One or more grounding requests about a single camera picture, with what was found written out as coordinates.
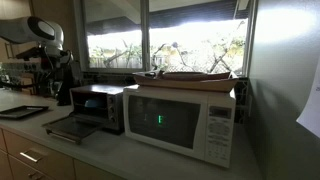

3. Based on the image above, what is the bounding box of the white paper sheet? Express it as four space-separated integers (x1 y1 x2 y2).
297 59 320 138

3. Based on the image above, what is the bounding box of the sliding glass window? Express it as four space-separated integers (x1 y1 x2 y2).
74 0 257 76

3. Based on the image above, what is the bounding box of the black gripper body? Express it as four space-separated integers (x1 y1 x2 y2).
56 61 81 106

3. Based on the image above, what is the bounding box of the wooden drawer with handle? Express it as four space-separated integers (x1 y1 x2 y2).
3 131 76 180

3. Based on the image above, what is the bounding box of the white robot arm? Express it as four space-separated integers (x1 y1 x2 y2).
0 16 75 106

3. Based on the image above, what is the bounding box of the toaster oven glass door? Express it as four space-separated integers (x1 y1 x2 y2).
42 115 105 144

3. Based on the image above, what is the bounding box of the silver toaster oven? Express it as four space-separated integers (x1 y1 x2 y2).
70 84 124 134

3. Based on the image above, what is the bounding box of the white microwave oven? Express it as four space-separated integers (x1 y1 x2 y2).
123 85 236 168

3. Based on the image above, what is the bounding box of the blue plastic bowl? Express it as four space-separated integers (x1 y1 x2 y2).
85 99 106 108

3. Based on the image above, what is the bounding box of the wooden serving tray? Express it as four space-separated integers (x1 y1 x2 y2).
134 71 239 93

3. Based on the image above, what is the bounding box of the black baking tray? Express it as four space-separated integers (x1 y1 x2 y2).
0 105 48 119

